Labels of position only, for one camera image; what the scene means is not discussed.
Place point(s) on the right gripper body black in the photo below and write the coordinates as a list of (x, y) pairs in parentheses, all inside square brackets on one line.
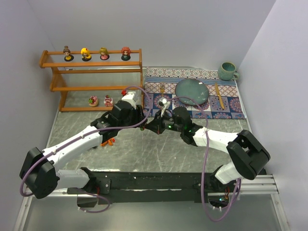
[(157, 125)]

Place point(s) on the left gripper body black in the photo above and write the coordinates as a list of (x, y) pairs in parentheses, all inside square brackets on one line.
[(138, 117)]

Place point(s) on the strawberry cake slice toy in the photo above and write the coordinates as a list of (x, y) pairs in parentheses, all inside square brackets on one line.
[(108, 101)]

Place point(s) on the pink bear strawberry toy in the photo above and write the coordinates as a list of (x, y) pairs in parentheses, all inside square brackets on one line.
[(93, 101)]

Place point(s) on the red hair doll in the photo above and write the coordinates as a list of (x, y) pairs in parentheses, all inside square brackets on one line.
[(125, 51)]

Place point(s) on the blonde hair pink doll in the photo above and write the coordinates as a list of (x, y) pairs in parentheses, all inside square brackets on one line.
[(104, 53)]

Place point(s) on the yellow hair doll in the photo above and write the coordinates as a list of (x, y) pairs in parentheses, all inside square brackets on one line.
[(86, 56)]

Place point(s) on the brown bun hair doll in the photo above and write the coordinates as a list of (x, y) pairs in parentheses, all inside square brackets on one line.
[(67, 54)]

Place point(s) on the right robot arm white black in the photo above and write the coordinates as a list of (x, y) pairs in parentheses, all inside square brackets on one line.
[(248, 156)]

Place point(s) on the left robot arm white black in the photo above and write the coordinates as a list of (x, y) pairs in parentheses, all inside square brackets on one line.
[(42, 173)]

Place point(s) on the orange wooden two-tier shelf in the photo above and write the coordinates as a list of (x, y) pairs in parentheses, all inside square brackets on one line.
[(77, 81)]

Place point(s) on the golden fork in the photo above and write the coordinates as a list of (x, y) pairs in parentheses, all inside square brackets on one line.
[(162, 88)]

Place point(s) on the orange fox toy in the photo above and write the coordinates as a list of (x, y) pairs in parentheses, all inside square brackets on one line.
[(109, 142)]

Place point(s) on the teal ceramic plate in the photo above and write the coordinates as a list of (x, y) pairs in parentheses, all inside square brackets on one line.
[(188, 89)]

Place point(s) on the golden knife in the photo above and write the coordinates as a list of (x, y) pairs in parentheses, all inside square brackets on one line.
[(219, 96)]

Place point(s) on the patterned blue pink placemat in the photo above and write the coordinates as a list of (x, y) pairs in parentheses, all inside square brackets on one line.
[(154, 76)]

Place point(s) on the teal ceramic mug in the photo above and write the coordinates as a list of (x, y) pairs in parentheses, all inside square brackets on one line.
[(227, 72)]

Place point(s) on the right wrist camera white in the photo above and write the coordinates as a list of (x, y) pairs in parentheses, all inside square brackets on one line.
[(164, 103)]

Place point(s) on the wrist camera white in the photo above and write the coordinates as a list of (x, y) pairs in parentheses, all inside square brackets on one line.
[(164, 103), (130, 97)]

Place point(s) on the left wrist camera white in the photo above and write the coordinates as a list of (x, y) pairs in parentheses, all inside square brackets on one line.
[(130, 97)]

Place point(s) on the black mounting base rail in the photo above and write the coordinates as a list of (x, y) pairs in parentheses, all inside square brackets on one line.
[(129, 187)]

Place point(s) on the aluminium frame rail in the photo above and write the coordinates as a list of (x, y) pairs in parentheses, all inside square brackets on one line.
[(263, 184)]

